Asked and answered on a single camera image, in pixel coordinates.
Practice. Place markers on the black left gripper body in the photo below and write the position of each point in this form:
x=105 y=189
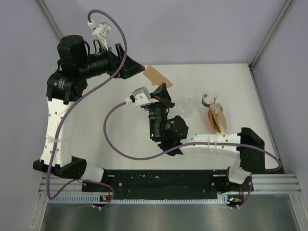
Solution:
x=105 y=64

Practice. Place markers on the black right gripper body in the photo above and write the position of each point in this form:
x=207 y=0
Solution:
x=158 y=113

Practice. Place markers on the brown paper coffee filter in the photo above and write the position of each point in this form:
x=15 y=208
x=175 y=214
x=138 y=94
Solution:
x=156 y=78

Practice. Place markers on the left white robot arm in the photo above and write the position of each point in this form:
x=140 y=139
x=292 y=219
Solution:
x=65 y=87

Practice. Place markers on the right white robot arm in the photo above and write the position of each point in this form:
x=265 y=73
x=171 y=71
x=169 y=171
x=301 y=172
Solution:
x=172 y=135

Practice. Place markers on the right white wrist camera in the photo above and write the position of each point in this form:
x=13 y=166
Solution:
x=140 y=97

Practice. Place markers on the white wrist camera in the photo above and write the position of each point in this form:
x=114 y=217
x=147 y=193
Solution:
x=100 y=32
x=140 y=97

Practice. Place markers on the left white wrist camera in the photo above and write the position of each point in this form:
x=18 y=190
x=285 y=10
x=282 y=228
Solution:
x=100 y=32

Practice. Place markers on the aluminium frame rail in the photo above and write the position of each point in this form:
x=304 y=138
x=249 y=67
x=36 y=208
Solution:
x=50 y=21

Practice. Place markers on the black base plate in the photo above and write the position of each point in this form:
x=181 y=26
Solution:
x=166 y=184

